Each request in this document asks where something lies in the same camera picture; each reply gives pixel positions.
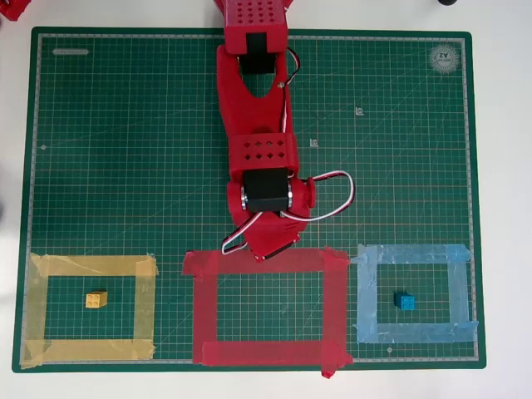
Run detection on yellow tape square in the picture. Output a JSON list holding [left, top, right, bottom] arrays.
[[20, 252, 160, 370]]

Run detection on yellow lego brick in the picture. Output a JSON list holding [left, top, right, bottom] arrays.
[[86, 290, 109, 309]]

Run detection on green cutting mat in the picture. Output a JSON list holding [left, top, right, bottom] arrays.
[[11, 27, 487, 374]]

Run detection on white red black servo cable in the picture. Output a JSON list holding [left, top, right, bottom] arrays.
[[277, 47, 302, 135], [220, 210, 264, 256], [280, 170, 356, 222]]

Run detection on red leader arm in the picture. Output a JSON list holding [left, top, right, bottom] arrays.
[[0, 0, 32, 22]]

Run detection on blue tape square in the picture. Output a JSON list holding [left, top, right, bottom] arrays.
[[350, 243, 480, 345]]

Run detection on red tape square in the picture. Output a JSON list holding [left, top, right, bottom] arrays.
[[181, 246, 354, 379]]

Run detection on blue lego brick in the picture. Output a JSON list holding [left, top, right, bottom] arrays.
[[394, 292, 417, 312]]

